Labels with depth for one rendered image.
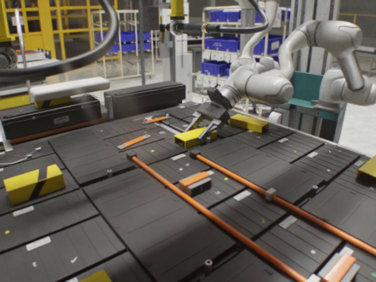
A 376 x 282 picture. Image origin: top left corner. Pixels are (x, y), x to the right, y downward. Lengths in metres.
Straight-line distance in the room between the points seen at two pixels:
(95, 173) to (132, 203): 0.20
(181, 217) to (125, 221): 0.13
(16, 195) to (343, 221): 0.82
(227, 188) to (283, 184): 0.16
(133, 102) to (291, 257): 1.05
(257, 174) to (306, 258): 0.32
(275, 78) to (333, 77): 1.00
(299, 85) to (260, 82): 1.20
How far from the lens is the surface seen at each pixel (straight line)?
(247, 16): 2.08
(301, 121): 2.39
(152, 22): 3.71
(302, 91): 2.24
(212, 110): 1.09
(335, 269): 0.57
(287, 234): 0.66
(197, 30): 1.41
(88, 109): 1.31
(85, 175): 0.86
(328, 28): 1.47
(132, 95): 1.38
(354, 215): 0.76
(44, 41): 10.68
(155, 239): 0.60
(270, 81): 1.04
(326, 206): 0.76
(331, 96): 2.02
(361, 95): 1.90
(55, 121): 1.28
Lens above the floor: 1.43
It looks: 24 degrees down
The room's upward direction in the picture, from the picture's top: straight up
